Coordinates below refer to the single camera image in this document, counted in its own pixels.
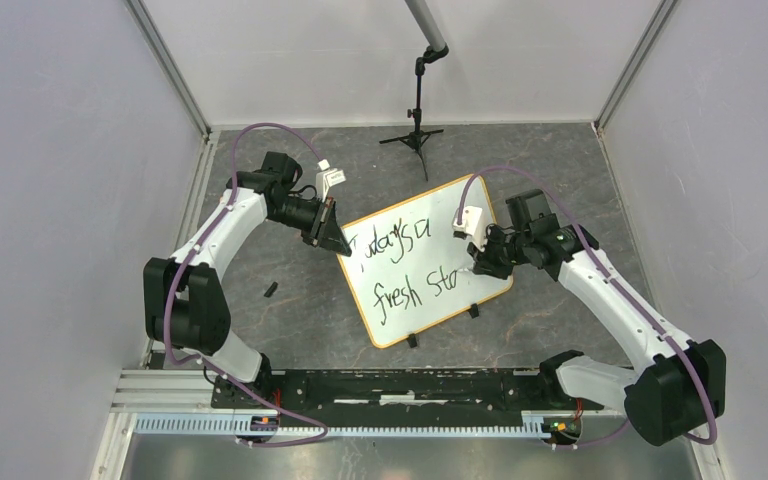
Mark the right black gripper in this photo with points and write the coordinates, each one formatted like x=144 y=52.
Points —
x=484 y=261

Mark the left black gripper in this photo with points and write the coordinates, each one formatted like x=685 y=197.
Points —
x=334 y=238

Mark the black marker cap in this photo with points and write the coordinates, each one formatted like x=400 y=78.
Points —
x=271 y=290

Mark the yellow framed whiteboard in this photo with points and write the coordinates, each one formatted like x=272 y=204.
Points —
x=402 y=271

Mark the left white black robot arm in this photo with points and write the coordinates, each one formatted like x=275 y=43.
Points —
x=184 y=302

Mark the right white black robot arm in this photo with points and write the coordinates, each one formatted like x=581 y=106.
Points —
x=674 y=387

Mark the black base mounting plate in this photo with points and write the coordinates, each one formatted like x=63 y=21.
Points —
x=404 y=398

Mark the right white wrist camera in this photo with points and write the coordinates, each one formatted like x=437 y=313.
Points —
x=471 y=223

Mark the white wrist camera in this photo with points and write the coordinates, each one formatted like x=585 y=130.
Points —
x=471 y=223
x=326 y=178

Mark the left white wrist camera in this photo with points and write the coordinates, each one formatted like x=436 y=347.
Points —
x=326 y=178

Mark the black tripod camera stand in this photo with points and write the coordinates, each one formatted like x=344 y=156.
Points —
x=416 y=138

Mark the slotted aluminium cable rail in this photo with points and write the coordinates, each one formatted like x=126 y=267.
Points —
x=265 y=426

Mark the grey camera boom pole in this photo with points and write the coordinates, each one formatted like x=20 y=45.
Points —
x=428 y=26

